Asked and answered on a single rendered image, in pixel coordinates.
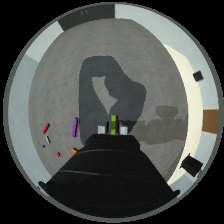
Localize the purple rod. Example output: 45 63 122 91
72 118 78 138

